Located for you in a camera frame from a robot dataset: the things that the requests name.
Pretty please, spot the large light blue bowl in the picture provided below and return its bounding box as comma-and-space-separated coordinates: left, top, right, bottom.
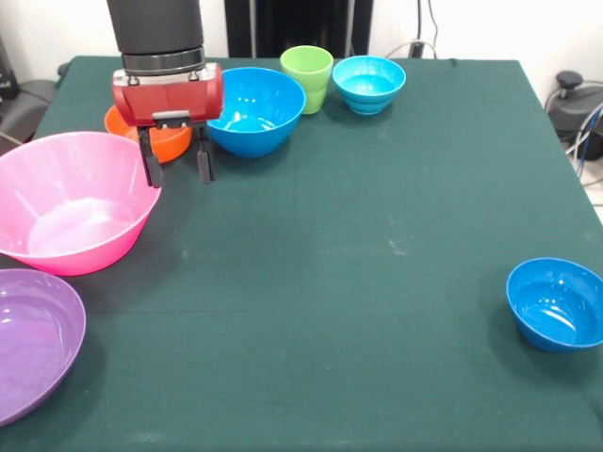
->
205, 66, 307, 159

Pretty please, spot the orange plastic bowl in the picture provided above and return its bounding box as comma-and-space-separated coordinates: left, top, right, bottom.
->
104, 104, 194, 165

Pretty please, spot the large pink plastic bowl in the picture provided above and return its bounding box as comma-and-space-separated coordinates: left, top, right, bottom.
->
0, 131, 164, 277

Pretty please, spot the black power cable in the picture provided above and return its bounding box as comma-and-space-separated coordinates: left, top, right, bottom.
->
408, 0, 440, 58

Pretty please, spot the large purple plastic bowl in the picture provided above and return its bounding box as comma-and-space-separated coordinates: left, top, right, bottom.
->
0, 267, 88, 428

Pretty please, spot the blue cable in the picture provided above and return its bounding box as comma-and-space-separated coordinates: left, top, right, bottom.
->
564, 103, 603, 189

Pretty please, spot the small cyan ribbed bowl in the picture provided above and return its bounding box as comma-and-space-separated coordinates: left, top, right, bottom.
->
332, 55, 407, 117

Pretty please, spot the green plastic cup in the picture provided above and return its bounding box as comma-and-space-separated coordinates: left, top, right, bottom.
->
279, 44, 334, 116

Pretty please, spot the small dark blue bowl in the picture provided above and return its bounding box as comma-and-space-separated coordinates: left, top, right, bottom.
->
506, 257, 603, 353

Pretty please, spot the grey office chair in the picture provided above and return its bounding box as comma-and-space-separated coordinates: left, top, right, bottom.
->
0, 32, 70, 152

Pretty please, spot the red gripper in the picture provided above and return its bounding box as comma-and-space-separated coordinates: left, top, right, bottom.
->
111, 61, 225, 189

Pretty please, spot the dark green tablecloth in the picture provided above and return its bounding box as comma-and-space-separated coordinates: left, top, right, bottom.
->
0, 55, 603, 452

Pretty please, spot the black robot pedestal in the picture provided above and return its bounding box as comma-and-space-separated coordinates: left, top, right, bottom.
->
223, 0, 374, 58

